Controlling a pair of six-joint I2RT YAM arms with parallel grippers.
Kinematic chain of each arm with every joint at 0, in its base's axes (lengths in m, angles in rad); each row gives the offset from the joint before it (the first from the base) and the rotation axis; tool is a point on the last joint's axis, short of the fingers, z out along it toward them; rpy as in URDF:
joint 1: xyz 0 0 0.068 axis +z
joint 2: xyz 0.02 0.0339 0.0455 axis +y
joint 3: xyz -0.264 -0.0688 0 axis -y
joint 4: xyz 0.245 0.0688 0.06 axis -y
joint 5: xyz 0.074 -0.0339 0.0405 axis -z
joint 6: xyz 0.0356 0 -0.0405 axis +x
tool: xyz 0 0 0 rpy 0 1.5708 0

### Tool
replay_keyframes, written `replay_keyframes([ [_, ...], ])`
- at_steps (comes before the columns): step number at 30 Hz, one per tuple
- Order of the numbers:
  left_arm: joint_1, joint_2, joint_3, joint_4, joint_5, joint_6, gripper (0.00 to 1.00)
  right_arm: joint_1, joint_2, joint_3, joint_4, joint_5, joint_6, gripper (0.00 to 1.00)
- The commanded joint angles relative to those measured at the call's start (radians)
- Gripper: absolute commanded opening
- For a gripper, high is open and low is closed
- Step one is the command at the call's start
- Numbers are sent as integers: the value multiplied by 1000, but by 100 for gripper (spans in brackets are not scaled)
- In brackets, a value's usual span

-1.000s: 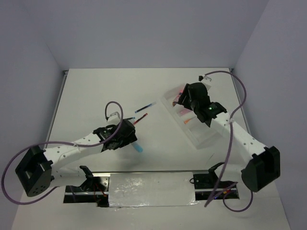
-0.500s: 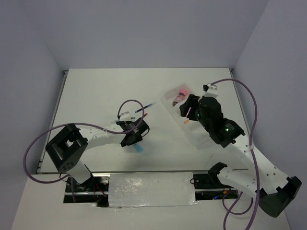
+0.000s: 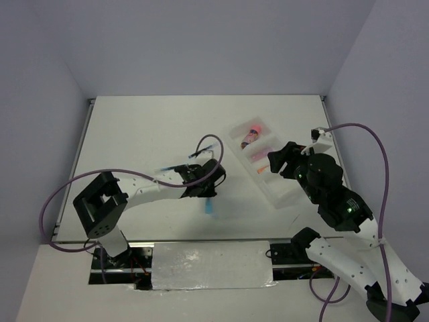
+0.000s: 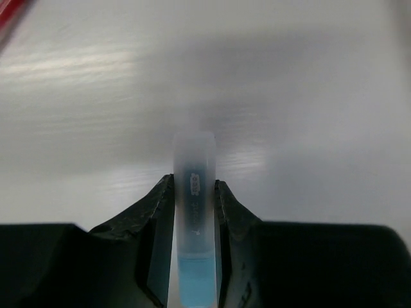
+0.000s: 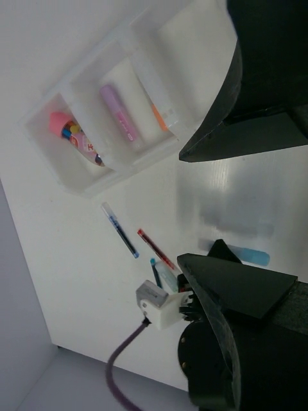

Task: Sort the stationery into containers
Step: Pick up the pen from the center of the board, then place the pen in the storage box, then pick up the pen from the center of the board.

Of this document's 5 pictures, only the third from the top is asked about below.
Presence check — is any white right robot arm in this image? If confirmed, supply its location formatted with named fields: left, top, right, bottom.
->
left=267, top=142, right=428, bottom=321

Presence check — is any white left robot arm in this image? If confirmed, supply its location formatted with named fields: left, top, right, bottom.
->
left=73, top=158, right=226, bottom=268

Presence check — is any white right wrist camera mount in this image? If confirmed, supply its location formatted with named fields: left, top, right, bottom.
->
left=301, top=127, right=334, bottom=156

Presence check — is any blue highlighter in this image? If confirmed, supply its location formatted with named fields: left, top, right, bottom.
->
left=204, top=198, right=214, bottom=215

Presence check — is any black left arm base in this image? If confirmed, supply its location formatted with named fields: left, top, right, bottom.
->
left=88, top=246, right=154, bottom=290

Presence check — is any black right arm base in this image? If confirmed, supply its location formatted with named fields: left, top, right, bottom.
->
left=265, top=243, right=334, bottom=281

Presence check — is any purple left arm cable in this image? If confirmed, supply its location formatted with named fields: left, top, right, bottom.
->
left=39, top=134, right=226, bottom=253

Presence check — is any dark blue gel pen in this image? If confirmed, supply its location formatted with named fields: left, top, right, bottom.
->
left=188, top=143, right=218, bottom=159

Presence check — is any pink crayon tube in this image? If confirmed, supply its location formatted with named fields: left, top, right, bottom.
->
left=240, top=125, right=261, bottom=150

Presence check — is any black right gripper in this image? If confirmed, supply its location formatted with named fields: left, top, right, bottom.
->
left=265, top=140, right=319, bottom=203

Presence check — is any purple highlighter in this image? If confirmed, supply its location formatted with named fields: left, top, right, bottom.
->
left=251, top=147, right=273, bottom=162

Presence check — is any orange highlighter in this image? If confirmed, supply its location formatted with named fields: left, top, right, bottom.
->
left=257, top=165, right=269, bottom=174

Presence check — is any clear plastic organizer tray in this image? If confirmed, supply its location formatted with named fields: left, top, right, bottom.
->
left=224, top=117, right=305, bottom=209

